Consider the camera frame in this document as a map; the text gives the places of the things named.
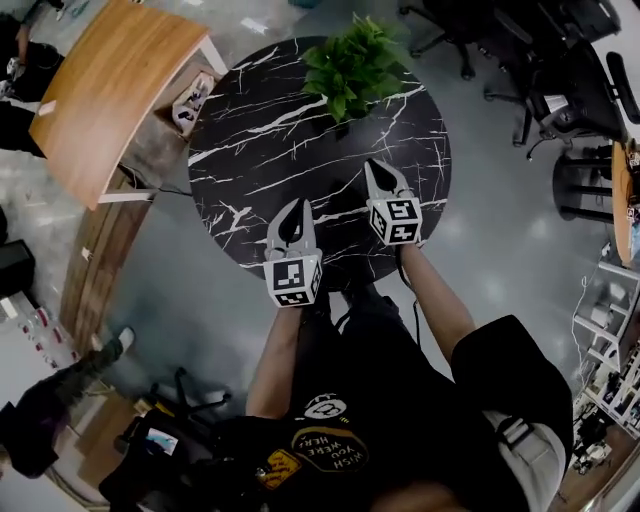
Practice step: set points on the cardboard box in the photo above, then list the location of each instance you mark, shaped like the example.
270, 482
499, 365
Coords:
100, 435

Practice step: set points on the black box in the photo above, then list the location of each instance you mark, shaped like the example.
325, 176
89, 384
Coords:
15, 265

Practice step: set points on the person's right forearm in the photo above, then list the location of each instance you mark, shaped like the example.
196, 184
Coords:
440, 305

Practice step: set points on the white metal shelf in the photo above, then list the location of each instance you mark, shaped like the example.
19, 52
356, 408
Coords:
607, 310

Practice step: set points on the dark wooden panel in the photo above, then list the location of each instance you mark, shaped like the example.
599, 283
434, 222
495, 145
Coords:
100, 270

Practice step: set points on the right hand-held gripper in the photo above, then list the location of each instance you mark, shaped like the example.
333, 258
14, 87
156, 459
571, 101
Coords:
397, 220

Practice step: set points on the person's left forearm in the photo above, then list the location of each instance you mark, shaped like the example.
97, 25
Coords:
277, 365

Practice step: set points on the white paper slip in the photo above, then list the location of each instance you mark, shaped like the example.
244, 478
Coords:
46, 107

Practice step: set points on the black chair base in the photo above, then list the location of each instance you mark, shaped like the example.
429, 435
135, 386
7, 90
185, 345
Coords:
190, 400

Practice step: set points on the green potted plant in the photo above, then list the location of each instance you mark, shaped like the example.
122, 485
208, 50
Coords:
355, 70

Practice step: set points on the black office chair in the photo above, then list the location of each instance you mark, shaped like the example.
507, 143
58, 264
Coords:
445, 25
575, 75

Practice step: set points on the round wooden table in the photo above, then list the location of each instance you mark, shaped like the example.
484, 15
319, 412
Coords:
622, 210

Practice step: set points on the black bag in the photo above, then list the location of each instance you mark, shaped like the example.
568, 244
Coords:
150, 470

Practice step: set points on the light wooden desk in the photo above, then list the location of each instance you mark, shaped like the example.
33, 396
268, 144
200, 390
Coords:
110, 95

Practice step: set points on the box with white bag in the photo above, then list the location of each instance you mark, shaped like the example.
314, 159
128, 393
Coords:
190, 105

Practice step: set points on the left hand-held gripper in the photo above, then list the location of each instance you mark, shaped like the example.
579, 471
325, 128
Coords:
292, 277

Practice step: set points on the person's black printed t-shirt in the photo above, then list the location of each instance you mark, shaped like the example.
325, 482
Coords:
400, 410

